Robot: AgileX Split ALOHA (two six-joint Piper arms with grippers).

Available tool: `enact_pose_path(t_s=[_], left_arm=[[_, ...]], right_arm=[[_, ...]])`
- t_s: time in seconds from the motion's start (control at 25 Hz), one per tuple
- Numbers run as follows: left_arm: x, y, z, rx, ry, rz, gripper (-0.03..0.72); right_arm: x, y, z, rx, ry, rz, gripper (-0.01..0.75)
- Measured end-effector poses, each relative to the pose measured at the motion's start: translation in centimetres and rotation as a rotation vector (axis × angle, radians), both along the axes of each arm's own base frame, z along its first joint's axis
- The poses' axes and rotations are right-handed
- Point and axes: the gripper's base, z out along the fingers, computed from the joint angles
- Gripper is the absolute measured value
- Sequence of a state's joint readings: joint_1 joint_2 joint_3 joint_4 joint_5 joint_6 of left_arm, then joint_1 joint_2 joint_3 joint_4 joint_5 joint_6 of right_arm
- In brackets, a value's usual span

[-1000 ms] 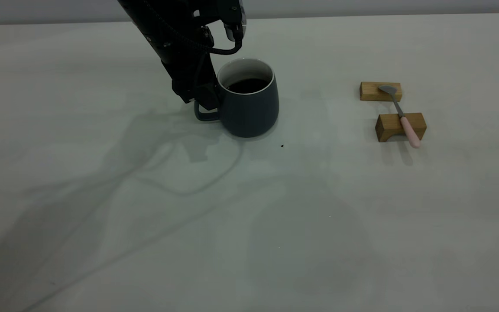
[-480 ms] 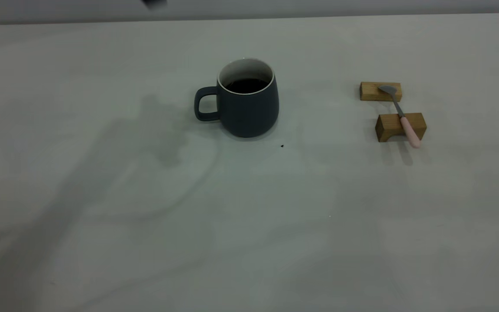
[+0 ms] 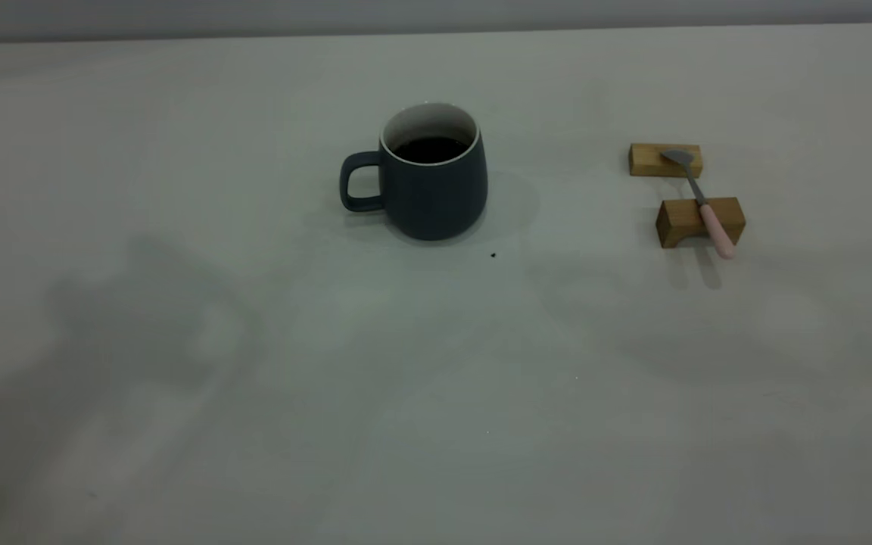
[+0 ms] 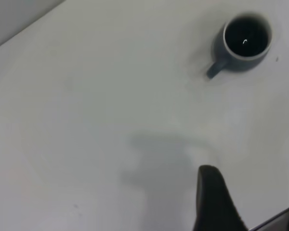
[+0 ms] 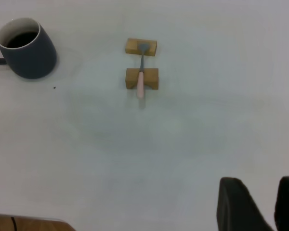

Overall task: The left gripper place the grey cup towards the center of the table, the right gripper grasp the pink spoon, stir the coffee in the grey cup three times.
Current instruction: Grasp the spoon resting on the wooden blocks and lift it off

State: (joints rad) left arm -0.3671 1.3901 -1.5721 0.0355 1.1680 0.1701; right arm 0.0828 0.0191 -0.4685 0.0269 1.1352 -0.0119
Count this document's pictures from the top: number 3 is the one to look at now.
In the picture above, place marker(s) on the grey ceramic mug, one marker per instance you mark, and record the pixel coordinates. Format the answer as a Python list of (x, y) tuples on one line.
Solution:
[(436, 200)]

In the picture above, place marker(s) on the dark coffee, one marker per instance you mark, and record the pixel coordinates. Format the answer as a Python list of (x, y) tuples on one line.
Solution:
[(430, 150)]

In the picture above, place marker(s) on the flat wooden block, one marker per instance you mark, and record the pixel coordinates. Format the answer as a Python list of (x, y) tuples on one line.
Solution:
[(648, 163)]

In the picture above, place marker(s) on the arched wooden block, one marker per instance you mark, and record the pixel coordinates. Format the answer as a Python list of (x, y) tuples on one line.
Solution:
[(682, 216)]

